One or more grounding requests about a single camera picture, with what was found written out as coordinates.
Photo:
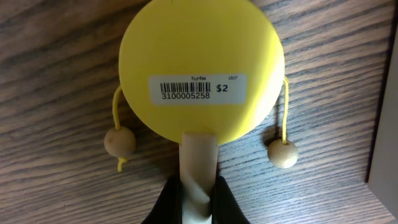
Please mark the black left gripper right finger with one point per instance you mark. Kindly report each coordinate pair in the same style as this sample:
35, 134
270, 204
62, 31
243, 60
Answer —
225, 209

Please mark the wooden pellet drum toy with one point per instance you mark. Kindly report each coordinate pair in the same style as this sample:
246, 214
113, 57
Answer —
201, 74

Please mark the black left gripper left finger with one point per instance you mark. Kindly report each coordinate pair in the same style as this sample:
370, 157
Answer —
168, 207

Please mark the white cardboard box pink inside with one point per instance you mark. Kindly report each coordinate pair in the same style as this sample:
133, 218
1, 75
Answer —
383, 174

